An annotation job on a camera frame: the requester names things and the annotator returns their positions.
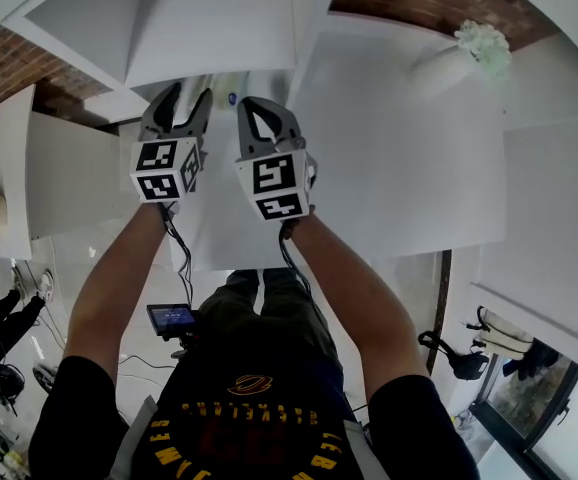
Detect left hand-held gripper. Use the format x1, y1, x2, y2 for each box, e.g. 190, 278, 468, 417
129, 81, 214, 204

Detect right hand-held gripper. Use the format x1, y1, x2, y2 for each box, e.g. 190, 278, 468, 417
234, 96, 318, 222

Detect white plastic packet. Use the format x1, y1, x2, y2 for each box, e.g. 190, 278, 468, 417
211, 74, 258, 115

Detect person's left forearm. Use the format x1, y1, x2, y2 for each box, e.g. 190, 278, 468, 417
62, 200, 170, 384

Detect person's right forearm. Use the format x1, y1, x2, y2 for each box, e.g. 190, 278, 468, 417
283, 212, 430, 402

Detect white desk with shelving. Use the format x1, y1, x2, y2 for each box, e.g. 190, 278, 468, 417
0, 0, 578, 273

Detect white side table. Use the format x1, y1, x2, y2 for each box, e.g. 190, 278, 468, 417
0, 83, 125, 262

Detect olive trousers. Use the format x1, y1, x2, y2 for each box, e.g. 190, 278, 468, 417
198, 267, 344, 372

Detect white vase with white flowers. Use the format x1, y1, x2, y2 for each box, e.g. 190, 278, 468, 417
408, 19, 514, 100

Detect small black monitor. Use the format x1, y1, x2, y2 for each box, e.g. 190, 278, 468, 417
146, 303, 201, 362

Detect black printed shirt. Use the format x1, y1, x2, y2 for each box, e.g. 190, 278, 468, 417
27, 355, 480, 480

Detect black stand base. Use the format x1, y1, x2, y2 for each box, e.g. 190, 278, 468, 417
32, 361, 61, 395

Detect beige backpack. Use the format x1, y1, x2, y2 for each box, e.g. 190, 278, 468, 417
466, 306, 535, 362

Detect black jacket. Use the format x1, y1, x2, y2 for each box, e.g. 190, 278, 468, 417
502, 340, 560, 382

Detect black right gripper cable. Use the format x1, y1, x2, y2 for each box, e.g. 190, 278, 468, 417
278, 220, 321, 319

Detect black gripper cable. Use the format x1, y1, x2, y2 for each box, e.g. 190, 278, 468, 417
161, 202, 196, 310
278, 220, 321, 319

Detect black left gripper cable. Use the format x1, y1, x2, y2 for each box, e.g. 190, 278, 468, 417
161, 202, 196, 310

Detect black strap bag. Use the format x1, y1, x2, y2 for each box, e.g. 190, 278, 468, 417
417, 330, 491, 382

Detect grey shoulder strap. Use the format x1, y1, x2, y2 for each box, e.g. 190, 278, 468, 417
111, 395, 160, 480
343, 417, 391, 480

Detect black window frame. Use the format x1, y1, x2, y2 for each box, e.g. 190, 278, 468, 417
468, 337, 578, 480

